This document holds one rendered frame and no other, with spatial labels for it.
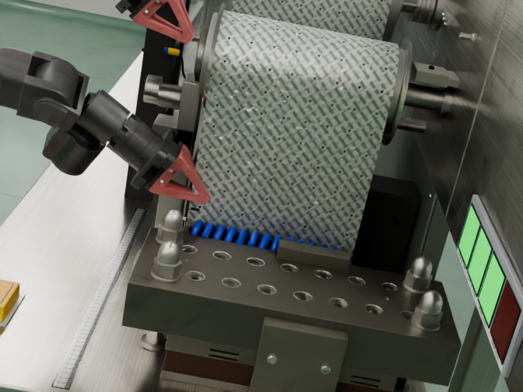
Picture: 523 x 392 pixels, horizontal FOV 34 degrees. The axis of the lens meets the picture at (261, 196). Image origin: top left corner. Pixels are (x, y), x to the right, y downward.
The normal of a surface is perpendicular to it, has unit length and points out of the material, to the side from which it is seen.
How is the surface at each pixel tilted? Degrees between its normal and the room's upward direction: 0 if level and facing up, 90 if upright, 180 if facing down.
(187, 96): 90
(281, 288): 0
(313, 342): 90
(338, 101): 90
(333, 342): 90
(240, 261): 0
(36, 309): 0
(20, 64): 25
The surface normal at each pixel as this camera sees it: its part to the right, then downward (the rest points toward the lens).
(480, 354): -0.05, 0.37
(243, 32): 0.11, -0.43
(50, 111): 0.00, 0.71
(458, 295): 0.18, -0.91
